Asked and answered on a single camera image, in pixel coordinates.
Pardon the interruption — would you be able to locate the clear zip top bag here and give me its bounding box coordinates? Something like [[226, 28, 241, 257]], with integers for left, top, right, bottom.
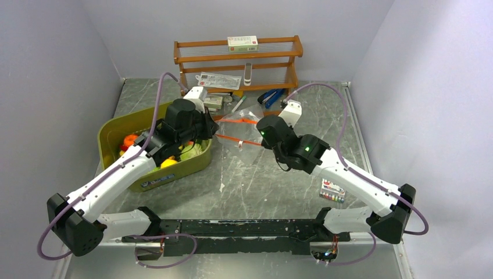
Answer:
[[215, 105, 264, 165]]

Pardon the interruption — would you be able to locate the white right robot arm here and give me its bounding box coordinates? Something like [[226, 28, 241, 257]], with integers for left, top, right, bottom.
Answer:
[[256, 115, 416, 244]]

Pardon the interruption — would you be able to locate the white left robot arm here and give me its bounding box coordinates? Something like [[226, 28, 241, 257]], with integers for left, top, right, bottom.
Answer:
[[43, 98, 218, 256]]

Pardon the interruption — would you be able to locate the green cabbage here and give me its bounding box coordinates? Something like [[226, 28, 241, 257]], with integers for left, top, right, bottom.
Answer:
[[178, 140, 212, 162]]

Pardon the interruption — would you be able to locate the blue stapler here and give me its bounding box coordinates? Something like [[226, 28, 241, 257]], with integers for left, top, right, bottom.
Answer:
[[257, 88, 285, 109]]

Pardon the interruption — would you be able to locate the white green box lower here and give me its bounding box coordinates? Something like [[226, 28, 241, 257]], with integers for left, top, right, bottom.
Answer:
[[203, 95, 223, 109]]

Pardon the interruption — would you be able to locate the yellow lemon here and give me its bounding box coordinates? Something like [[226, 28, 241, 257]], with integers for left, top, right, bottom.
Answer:
[[160, 159, 178, 169]]

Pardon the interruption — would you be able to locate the green white marker pen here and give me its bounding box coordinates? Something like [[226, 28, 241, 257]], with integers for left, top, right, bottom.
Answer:
[[231, 95, 247, 113]]

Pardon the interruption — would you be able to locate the white flat packet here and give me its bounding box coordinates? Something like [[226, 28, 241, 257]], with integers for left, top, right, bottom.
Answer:
[[195, 72, 242, 90]]

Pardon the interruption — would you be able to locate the orange bell pepper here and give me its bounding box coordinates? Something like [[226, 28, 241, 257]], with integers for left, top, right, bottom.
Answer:
[[120, 134, 138, 152]]

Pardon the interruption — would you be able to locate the white grey small device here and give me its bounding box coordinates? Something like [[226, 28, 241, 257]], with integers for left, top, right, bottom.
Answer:
[[244, 62, 252, 86]]

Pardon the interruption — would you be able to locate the orange wooden shelf rack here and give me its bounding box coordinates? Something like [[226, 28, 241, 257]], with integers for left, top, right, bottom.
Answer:
[[173, 35, 303, 95]]

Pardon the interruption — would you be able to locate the olive green plastic bin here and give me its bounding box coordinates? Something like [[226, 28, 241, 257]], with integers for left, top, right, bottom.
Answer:
[[98, 102, 212, 192]]

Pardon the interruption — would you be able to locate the colourful marker set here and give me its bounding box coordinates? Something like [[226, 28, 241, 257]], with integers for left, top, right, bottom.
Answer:
[[319, 179, 346, 203]]

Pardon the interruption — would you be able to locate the white green box on shelf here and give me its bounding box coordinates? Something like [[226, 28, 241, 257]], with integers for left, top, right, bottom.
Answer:
[[227, 35, 259, 53]]

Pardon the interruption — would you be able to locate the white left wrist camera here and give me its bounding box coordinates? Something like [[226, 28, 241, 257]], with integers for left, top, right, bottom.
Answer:
[[183, 86, 208, 113]]

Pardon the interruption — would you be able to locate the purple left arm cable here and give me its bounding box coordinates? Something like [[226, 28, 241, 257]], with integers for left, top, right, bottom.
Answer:
[[36, 71, 190, 262]]

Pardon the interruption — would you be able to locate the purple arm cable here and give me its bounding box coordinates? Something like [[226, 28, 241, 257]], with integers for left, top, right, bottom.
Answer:
[[36, 71, 190, 262], [283, 82, 430, 237]]

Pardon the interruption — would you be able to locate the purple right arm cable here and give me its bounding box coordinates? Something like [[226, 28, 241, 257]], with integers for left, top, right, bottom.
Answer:
[[283, 82, 430, 237]]

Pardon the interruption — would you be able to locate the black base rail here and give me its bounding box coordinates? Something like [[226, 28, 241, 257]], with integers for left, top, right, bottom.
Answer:
[[122, 219, 351, 257]]

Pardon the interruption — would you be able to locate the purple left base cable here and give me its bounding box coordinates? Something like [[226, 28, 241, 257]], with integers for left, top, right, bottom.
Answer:
[[134, 232, 200, 270]]

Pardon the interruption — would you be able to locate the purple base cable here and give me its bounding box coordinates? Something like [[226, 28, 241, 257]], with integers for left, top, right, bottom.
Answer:
[[134, 232, 200, 270], [313, 228, 377, 267]]

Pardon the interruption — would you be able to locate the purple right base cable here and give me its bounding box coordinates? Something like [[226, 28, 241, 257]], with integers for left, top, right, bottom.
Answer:
[[313, 228, 377, 267]]

